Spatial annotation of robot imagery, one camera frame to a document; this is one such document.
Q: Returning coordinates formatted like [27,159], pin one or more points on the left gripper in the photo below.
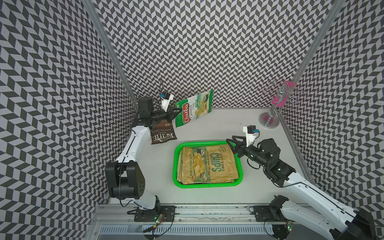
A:
[170,114]

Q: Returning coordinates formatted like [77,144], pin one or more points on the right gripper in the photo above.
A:
[237,148]

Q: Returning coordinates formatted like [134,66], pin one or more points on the green white Chulo chips bag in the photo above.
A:
[194,108]

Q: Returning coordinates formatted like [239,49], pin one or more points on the tan green kettle CHIPS bag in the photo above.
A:
[210,165]

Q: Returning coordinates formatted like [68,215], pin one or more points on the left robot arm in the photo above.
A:
[125,179]

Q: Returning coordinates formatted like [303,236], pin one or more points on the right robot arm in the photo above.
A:
[329,217]

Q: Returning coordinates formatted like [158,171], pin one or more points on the brown Kettle chips bag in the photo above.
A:
[163,132]

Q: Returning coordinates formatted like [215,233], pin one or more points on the green plastic basket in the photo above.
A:
[206,165]

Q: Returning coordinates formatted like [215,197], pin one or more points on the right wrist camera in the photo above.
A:
[252,133]

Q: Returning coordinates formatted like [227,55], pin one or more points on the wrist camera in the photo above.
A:
[166,98]
[252,133]

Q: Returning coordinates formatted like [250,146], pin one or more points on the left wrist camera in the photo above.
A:
[166,98]

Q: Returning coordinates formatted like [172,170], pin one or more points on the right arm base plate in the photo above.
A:
[265,213]

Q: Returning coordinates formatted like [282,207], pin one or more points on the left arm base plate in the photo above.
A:
[148,216]

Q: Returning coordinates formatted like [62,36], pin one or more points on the aluminium front rail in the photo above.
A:
[209,214]

